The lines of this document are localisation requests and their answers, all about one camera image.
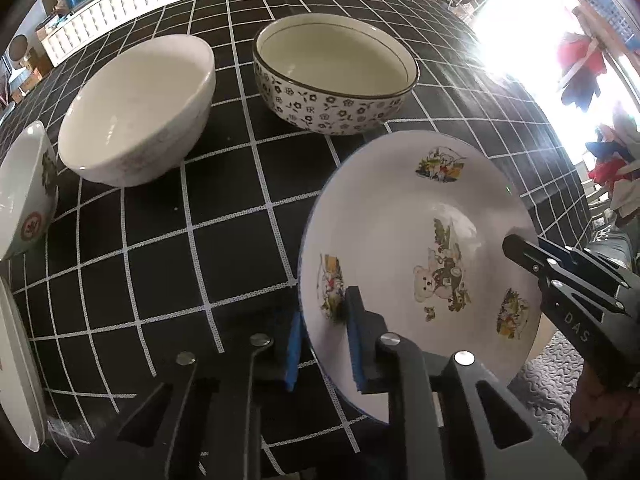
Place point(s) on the person's right hand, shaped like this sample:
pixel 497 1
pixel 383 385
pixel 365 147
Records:
pixel 604 425

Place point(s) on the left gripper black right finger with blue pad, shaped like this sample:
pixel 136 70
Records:
pixel 450 417

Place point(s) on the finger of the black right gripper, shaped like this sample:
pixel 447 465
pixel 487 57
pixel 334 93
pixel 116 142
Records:
pixel 530 257

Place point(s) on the large white bowl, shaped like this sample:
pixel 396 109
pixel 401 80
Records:
pixel 29 191

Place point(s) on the black white grid tablecloth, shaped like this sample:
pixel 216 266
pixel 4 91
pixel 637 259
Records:
pixel 127 277

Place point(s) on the cardboard box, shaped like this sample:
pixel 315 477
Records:
pixel 34 68

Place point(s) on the cream white bowl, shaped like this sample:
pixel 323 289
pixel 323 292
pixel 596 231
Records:
pixel 141 113

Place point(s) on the white plate pink flowers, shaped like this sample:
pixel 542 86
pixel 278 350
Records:
pixel 21 392

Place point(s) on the white plate cartoon bear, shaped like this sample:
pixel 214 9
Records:
pixel 416 220

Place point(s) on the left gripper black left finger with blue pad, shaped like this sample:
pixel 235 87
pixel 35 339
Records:
pixel 200 415

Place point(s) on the black floral patterned bowl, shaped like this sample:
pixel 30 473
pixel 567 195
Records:
pixel 331 74

